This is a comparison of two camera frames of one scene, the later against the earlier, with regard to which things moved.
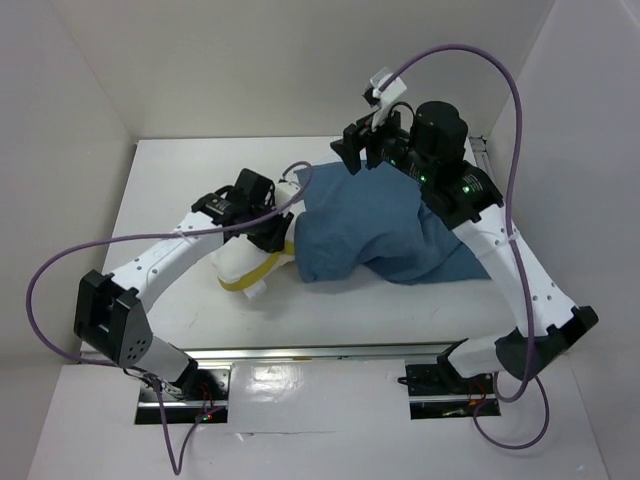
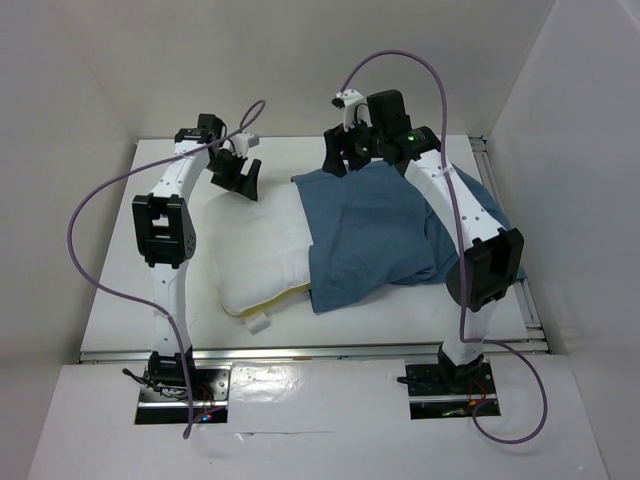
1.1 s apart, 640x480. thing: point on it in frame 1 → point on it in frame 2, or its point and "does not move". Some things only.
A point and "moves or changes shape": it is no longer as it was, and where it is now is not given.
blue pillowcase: (375, 221) moves or changes shape
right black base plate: (444, 379) does not move
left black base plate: (205, 401) does not move
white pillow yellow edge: (241, 266) moves or changes shape
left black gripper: (275, 240) → (248, 183)
